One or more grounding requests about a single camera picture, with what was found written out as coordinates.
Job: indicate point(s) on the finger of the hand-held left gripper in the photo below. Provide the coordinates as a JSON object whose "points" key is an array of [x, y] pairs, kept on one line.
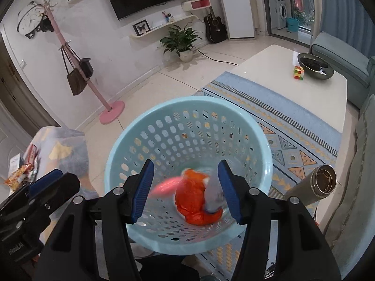
{"points": [[64, 186], [44, 183]]}

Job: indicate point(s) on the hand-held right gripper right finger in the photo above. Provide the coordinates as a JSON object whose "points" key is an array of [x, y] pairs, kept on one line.
{"points": [[230, 191]]}

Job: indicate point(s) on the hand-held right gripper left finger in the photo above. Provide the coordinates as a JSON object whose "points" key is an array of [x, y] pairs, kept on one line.
{"points": [[143, 191]]}

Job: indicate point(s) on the pink wrapper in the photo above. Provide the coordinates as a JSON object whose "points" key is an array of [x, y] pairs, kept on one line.
{"points": [[165, 186]]}

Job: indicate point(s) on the orange plastic bag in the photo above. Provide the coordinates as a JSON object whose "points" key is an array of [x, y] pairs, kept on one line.
{"points": [[190, 200]]}

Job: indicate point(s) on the light blue plastic basket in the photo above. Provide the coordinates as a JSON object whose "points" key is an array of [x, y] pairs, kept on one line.
{"points": [[181, 101]]}

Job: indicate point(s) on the orange snack packet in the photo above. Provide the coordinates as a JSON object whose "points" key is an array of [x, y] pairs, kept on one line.
{"points": [[16, 178]]}

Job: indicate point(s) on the red and white snack packet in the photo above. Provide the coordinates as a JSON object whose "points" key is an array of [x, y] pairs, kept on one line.
{"points": [[31, 156]]}

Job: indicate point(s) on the table with patterned cloth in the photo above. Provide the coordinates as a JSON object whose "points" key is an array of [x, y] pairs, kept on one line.
{"points": [[67, 152]]}

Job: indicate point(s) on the white paper box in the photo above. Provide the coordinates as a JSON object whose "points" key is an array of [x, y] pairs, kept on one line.
{"points": [[14, 164]]}

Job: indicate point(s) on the white panelled door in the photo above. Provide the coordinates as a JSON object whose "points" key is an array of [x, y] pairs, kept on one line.
{"points": [[11, 134]]}

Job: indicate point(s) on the steel thermos flask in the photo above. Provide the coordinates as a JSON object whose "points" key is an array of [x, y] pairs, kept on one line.
{"points": [[307, 188]]}

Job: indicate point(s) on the pink coat rack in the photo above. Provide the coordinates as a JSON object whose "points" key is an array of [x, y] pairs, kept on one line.
{"points": [[112, 112]]}

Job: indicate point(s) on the brown handbag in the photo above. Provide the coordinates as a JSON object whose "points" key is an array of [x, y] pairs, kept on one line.
{"points": [[76, 83]]}

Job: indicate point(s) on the small black bag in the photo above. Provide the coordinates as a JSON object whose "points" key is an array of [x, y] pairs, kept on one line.
{"points": [[86, 68]]}

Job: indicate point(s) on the white coffee table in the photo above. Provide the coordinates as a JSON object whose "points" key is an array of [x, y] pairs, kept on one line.
{"points": [[278, 73]]}

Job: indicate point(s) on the grey-green sofa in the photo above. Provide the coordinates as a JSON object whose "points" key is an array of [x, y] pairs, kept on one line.
{"points": [[360, 181]]}

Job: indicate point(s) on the colourful puzzle cube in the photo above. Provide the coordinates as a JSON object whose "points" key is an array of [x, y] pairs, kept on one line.
{"points": [[298, 72]]}

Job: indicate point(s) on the dark metal bowl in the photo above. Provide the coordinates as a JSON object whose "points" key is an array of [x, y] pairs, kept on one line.
{"points": [[326, 74]]}

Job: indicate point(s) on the black remote control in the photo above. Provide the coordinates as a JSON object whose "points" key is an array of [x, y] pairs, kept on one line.
{"points": [[310, 63]]}

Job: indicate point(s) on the potted green plant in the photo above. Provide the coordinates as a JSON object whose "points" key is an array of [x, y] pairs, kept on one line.
{"points": [[181, 39]]}

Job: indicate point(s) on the black hanging cap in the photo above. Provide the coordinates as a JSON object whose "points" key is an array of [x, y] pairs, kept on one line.
{"points": [[46, 22]]}

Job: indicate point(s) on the black acoustic guitar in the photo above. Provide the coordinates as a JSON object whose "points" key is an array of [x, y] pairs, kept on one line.
{"points": [[215, 29]]}

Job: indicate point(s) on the framed butterfly picture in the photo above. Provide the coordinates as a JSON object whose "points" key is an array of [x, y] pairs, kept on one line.
{"points": [[141, 27]]}

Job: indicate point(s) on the small colourful shelf ornament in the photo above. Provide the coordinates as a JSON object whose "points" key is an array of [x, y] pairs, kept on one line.
{"points": [[168, 17]]}

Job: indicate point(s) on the teal armchair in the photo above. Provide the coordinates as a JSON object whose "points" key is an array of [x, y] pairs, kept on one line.
{"points": [[337, 49]]}

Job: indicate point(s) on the blue bucket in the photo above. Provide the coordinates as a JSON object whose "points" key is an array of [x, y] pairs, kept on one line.
{"points": [[292, 25]]}

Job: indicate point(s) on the white washing machine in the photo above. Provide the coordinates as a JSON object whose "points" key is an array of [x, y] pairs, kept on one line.
{"points": [[278, 13]]}

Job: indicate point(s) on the white standing air conditioner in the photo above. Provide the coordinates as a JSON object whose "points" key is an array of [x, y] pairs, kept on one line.
{"points": [[237, 5]]}

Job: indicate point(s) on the balcony potted plant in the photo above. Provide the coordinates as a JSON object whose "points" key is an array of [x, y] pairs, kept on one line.
{"points": [[301, 16]]}

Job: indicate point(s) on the blue curtain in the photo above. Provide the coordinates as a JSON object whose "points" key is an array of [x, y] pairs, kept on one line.
{"points": [[345, 11]]}

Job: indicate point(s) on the white light switch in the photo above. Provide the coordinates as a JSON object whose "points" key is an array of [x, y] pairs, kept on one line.
{"points": [[23, 63]]}

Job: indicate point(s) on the panda wall clock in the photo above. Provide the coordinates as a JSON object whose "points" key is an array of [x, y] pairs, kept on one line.
{"points": [[27, 19]]}

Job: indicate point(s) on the white curved wall shelf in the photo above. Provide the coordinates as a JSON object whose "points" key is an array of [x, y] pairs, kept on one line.
{"points": [[175, 21]]}

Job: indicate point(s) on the white and red wall box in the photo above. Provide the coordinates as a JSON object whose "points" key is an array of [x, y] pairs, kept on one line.
{"points": [[197, 4]]}

